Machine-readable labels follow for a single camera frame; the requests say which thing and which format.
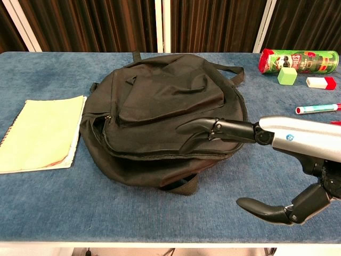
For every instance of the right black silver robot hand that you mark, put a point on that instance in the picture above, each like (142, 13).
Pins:
(298, 136)

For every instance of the white frame post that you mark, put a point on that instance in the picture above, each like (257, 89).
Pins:
(22, 26)
(265, 26)
(159, 26)

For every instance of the brown pleated curtain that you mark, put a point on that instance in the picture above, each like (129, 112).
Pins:
(93, 24)

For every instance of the black backpack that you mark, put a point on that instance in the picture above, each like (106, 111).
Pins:
(165, 101)

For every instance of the green chips can red lid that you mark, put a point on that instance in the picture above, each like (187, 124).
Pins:
(306, 62)

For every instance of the green cube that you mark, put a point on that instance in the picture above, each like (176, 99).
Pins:
(287, 76)

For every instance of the red teal white marker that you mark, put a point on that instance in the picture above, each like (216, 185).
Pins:
(317, 108)

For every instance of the white red eraser block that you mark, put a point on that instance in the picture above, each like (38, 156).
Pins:
(319, 83)

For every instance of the red white bottle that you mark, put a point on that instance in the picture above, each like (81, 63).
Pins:
(336, 123)

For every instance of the yellow-green notebook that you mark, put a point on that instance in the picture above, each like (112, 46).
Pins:
(42, 133)

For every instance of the blue table cloth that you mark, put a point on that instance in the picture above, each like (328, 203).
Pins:
(80, 208)

